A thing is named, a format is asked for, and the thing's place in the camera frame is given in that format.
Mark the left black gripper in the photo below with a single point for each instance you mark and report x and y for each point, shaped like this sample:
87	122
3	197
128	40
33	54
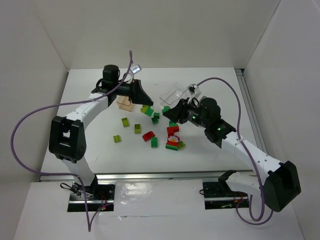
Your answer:
135	91

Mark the red flower lego block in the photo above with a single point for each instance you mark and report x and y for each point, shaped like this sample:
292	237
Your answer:
172	142

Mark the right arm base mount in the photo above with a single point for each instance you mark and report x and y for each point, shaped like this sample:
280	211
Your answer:
217	195

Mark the green lego brick upside down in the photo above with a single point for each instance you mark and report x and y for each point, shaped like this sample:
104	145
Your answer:
155	120

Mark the red sloped lego brick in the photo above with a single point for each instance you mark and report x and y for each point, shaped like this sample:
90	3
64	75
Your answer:
148	136

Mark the green curved lego brick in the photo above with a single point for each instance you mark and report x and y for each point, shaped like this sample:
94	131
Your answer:
165	109

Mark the clear transparent container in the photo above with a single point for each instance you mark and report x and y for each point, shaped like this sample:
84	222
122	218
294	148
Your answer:
170	98

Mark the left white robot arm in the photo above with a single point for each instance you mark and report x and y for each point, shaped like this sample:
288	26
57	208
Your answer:
67	139

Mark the aluminium rail right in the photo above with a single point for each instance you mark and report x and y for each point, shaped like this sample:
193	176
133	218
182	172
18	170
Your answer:
250	109

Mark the green lego brick carried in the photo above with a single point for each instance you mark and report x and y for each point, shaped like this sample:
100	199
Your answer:
149	111

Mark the aluminium rail front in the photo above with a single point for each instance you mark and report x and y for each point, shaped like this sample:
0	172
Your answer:
148	176

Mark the lime long lego brick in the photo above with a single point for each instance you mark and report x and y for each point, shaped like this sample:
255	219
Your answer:
143	109

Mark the orange transparent container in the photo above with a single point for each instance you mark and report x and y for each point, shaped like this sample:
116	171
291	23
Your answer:
124	103

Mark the aluminium rail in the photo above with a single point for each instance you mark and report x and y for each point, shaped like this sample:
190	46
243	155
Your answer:
148	176
250	109

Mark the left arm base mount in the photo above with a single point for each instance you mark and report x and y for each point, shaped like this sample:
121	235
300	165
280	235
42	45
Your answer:
102	199

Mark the red L-shaped lego brick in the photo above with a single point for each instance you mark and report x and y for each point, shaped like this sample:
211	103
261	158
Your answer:
171	130

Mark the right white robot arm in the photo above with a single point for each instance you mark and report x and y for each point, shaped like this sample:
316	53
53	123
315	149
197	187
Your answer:
278	182

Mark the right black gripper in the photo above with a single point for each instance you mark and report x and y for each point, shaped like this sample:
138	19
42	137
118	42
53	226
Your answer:
182	113

